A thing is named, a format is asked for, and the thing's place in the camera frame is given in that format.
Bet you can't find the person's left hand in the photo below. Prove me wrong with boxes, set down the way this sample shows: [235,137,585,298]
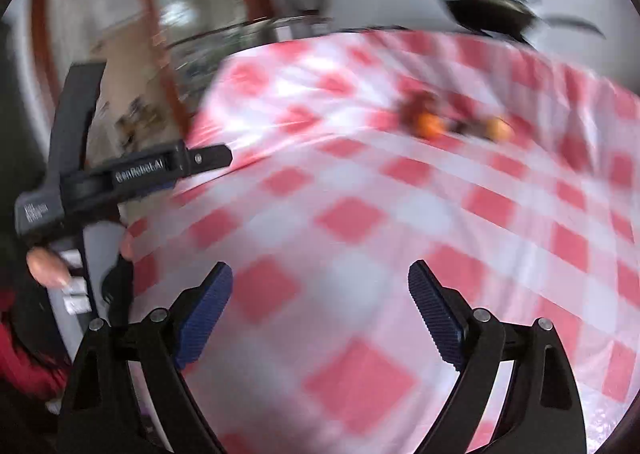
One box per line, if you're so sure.
[26,246,72,291]

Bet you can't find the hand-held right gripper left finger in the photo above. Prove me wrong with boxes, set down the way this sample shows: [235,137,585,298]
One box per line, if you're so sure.
[57,261,234,454]

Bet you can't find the red white checkered tablecloth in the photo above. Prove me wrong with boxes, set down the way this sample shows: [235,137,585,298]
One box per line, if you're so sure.
[127,29,640,454]

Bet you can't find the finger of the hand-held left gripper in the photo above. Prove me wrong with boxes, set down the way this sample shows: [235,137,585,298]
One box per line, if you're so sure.
[175,144,234,185]

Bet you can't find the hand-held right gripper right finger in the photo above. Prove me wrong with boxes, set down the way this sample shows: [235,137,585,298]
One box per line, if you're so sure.
[407,260,587,454]

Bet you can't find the black frying pan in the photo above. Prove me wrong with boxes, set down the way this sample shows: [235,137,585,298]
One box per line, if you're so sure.
[440,0,606,47]

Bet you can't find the brown cardboard box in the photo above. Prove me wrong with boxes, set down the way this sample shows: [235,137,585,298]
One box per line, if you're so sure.
[92,24,191,160]

